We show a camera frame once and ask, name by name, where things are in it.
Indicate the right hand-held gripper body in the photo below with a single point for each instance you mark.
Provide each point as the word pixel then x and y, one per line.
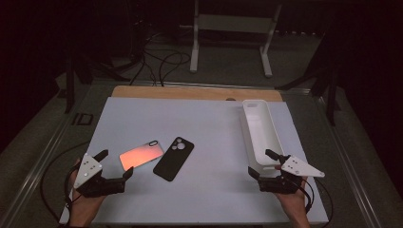
pixel 296 167

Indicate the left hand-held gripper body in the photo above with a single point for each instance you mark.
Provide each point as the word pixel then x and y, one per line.
pixel 95 186

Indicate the iridescent phone case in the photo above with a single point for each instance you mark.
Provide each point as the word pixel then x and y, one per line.
pixel 141 155

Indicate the white plastic tray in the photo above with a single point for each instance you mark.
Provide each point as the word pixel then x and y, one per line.
pixel 261 129

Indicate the black phone case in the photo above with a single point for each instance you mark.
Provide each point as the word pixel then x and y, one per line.
pixel 172 160

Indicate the person's left hand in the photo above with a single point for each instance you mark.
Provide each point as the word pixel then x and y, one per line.
pixel 84 209

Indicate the person's right hand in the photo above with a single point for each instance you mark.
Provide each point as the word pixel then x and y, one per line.
pixel 296 205

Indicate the white board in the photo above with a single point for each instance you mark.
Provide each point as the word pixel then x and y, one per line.
pixel 206 177

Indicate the black stand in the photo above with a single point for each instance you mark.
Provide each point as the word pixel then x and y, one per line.
pixel 69 88
pixel 331 95

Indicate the white metal stand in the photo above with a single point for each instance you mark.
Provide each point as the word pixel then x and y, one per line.
pixel 234 23

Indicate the black rectangular floor bracket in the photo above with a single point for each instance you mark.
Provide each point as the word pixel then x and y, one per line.
pixel 83 119

